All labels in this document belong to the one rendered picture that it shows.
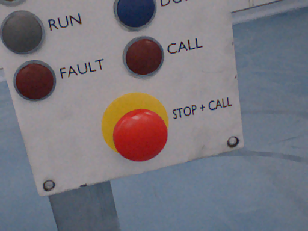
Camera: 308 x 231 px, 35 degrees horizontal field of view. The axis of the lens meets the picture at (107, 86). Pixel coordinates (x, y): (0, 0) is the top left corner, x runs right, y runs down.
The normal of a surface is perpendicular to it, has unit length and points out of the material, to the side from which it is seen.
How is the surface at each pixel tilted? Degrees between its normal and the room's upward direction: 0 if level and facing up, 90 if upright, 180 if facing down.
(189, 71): 90
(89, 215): 90
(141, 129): 85
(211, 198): 0
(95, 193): 90
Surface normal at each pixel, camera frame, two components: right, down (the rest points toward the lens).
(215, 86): 0.14, 0.32
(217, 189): -0.18, -0.92
